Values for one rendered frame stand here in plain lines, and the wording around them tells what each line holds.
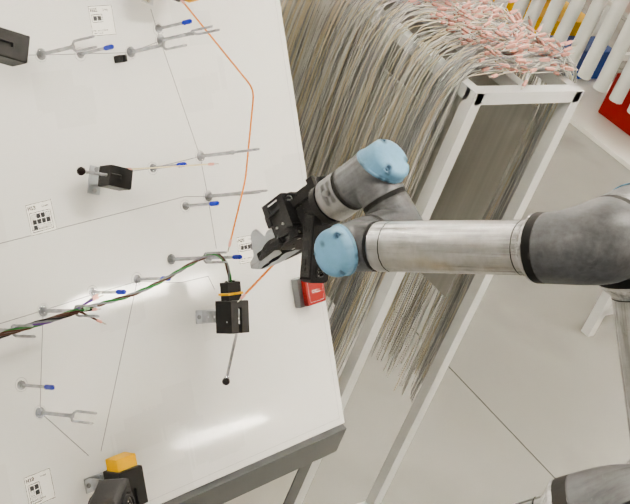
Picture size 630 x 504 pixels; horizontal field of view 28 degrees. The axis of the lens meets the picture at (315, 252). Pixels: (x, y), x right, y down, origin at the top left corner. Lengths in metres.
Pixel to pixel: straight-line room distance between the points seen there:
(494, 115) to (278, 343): 0.95
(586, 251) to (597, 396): 3.01
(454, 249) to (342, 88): 1.21
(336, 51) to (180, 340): 0.98
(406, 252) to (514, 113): 1.25
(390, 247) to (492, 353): 2.79
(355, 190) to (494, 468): 2.19
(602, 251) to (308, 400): 0.93
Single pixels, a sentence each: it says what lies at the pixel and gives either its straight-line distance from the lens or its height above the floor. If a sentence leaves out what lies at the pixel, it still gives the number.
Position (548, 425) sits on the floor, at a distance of 4.35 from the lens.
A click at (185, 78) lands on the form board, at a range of 2.22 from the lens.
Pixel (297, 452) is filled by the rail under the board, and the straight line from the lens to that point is 2.40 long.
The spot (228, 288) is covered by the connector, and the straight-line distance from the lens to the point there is 2.15.
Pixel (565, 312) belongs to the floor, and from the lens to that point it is 5.01.
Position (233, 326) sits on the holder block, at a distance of 2.14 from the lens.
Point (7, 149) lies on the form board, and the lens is 1.99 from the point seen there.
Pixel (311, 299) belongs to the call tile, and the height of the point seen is 1.10.
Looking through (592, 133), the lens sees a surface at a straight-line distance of 4.87.
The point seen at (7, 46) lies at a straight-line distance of 1.90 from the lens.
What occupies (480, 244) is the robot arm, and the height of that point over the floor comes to 1.60.
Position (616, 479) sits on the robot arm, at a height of 1.77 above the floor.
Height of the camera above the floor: 2.38
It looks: 31 degrees down
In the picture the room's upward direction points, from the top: 22 degrees clockwise
